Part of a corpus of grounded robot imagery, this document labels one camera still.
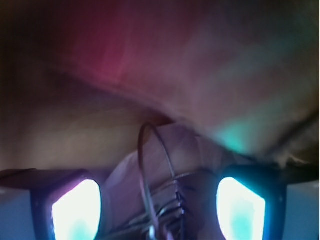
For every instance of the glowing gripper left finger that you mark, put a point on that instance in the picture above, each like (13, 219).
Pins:
(66, 205)

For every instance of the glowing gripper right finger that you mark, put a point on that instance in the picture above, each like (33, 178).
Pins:
(250, 203)

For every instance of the silver keys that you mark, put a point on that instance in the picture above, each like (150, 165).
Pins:
(165, 190)

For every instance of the brown paper bag bin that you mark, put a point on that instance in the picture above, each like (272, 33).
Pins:
(79, 77)

